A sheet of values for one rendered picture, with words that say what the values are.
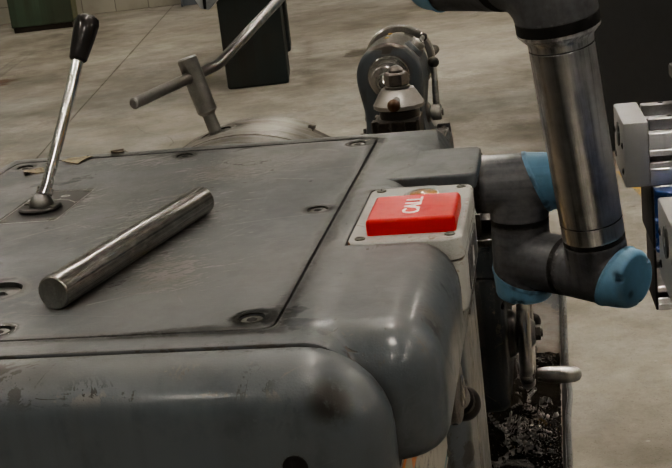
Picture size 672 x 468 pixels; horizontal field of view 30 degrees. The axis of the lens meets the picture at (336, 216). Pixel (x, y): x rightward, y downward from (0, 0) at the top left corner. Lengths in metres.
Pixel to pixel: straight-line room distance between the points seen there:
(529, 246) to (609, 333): 2.40
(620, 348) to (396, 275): 3.13
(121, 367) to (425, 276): 0.20
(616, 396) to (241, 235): 2.74
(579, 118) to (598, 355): 2.41
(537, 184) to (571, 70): 0.20
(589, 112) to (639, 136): 0.28
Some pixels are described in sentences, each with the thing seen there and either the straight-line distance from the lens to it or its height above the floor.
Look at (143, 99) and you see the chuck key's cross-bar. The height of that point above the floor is 1.29.
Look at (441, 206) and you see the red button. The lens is 0.85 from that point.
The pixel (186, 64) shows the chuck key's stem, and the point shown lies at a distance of 1.34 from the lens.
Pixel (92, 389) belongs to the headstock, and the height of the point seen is 1.25.
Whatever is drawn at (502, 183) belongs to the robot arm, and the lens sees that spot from 1.59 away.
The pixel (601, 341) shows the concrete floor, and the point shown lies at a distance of 3.93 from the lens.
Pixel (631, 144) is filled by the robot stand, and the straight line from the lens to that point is 1.73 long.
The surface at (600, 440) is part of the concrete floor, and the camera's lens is 3.33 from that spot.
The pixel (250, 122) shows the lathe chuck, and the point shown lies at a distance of 1.36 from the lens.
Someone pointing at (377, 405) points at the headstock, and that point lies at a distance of 0.66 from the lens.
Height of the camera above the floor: 1.50
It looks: 16 degrees down
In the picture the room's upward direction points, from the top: 7 degrees counter-clockwise
